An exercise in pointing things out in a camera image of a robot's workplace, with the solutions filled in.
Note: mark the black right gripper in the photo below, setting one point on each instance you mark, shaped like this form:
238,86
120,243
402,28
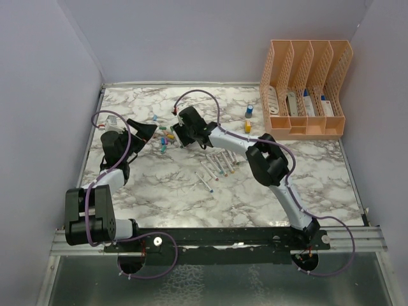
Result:
179,131

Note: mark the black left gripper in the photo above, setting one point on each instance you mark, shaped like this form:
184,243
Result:
144,132

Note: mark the teal capped marker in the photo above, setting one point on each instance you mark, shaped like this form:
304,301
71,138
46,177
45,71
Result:
214,165

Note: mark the purple capped marker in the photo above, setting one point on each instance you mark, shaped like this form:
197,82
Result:
209,171

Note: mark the peach capped marker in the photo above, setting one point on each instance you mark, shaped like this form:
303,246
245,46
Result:
228,164

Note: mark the blue capped marker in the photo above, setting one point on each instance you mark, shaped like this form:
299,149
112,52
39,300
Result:
204,182

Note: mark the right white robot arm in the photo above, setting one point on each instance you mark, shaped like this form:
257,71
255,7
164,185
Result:
266,159

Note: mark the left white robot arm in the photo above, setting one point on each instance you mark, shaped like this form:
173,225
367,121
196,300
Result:
89,213

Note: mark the yellow self-inking stamp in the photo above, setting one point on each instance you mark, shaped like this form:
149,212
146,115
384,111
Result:
247,127

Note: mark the white printed card package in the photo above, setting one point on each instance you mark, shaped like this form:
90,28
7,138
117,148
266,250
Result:
272,101

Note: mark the peach plastic desk organizer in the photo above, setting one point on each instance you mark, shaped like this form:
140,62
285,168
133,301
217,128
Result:
300,88

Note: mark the white blue box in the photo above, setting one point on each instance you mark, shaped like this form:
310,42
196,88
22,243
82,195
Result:
309,106

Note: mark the white red box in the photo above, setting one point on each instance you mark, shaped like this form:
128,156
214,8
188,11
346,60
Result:
327,107

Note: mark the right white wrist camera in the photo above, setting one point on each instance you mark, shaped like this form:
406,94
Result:
180,121

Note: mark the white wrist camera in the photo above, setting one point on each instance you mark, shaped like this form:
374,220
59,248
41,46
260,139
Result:
180,121
111,124

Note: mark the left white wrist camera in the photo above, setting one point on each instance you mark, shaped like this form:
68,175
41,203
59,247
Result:
111,124

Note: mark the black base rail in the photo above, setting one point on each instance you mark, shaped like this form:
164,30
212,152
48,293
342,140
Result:
209,255

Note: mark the aluminium frame rail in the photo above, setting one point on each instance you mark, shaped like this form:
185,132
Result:
328,239

